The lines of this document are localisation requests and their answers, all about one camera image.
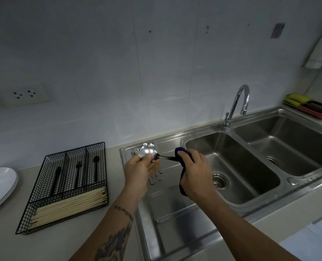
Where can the person's right hand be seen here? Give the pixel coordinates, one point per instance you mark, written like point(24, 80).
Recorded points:
point(199, 179)

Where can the person's left hand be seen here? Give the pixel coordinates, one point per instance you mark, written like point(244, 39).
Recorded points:
point(136, 176)

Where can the pile of steel cutlery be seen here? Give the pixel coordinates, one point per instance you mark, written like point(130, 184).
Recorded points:
point(154, 179)

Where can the silver spoon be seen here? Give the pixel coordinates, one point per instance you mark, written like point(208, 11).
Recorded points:
point(147, 152)

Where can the dark blue cloth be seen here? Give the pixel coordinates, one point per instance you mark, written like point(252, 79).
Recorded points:
point(180, 153)

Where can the white plate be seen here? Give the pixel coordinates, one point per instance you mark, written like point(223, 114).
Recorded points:
point(0, 184)
point(13, 195)

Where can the person's left forearm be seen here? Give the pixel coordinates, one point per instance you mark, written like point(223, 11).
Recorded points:
point(106, 231)

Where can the person's right forearm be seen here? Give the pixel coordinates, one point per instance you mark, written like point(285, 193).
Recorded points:
point(245, 231)

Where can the black spoon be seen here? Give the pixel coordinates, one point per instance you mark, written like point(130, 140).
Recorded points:
point(96, 160)

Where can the black fork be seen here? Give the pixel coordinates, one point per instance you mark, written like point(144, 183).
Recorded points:
point(78, 173)

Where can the bundle of wooden chopsticks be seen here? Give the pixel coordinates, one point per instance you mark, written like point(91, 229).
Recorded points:
point(68, 207)

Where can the black knife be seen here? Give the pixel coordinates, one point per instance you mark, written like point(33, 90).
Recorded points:
point(57, 178)

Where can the stainless steel double sink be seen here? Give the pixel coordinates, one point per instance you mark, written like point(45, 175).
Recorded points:
point(286, 144)

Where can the chrome faucet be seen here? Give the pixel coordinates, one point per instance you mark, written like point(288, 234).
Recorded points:
point(245, 88)

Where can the yellow sponge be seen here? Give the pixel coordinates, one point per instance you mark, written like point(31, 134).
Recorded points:
point(297, 99)

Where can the red sponge tray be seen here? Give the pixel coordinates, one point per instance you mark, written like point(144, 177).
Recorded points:
point(320, 116)

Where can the dark scouring pad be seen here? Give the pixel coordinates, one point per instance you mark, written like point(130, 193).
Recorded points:
point(316, 106)

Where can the white spray bottle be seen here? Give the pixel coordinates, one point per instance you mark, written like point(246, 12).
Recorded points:
point(320, 55)

